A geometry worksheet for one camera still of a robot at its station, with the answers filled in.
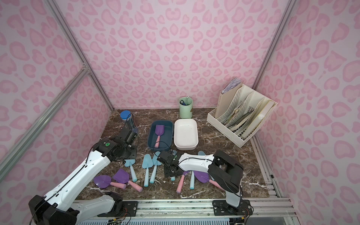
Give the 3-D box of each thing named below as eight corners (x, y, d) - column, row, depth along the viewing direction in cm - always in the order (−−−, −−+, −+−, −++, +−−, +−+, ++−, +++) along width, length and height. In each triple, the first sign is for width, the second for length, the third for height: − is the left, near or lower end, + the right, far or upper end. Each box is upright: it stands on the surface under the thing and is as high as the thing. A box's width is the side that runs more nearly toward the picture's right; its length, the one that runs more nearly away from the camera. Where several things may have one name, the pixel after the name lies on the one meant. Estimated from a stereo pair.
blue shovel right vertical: (189, 189, 81) (189, 188, 80) (191, 172, 88) (192, 170, 86) (193, 189, 81) (193, 188, 79) (195, 172, 87) (196, 171, 86)
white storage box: (173, 150, 97) (172, 145, 92) (175, 123, 112) (174, 118, 107) (198, 150, 97) (199, 145, 92) (197, 123, 112) (197, 118, 107)
